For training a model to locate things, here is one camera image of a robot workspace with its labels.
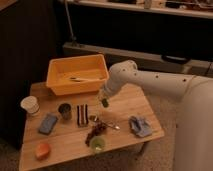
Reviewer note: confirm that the wooden table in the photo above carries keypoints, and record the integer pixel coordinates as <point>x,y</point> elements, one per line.
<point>67,140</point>

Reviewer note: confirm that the metal spoon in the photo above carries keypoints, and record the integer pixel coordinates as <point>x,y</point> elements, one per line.
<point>96,119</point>

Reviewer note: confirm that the black handle on shelf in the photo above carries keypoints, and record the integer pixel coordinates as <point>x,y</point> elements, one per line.
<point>177,60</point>

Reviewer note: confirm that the orange fruit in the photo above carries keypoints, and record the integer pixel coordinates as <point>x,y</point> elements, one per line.
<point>42,151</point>

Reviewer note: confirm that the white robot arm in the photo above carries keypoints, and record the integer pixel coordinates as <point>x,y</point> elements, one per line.
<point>194,133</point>

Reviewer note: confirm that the utensil inside yellow bin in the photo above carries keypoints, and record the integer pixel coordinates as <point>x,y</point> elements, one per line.
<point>82,79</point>

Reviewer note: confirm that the dark striped block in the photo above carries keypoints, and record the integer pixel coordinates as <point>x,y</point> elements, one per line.
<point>82,115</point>

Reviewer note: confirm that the dark red grapes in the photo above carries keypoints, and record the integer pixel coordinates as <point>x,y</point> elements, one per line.
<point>97,130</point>

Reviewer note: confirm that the yellow plastic bin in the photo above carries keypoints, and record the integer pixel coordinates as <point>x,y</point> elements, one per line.
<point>90,66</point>

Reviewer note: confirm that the white paper cup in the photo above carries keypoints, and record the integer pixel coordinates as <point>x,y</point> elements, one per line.
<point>30,105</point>

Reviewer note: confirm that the dark metal cup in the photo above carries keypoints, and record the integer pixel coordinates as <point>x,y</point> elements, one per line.
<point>65,111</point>

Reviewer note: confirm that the blue crumpled cloth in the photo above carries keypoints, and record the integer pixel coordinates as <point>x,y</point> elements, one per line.
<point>139,127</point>

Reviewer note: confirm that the blue sponge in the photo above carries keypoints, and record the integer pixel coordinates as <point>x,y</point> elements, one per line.
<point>47,124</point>

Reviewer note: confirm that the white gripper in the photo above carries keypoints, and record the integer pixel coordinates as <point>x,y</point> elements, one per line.
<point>102,95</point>

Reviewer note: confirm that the green small bowl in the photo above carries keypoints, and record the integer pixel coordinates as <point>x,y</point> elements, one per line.
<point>97,144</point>

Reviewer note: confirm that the metal pole stand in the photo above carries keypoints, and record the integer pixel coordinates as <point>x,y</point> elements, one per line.
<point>72,36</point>

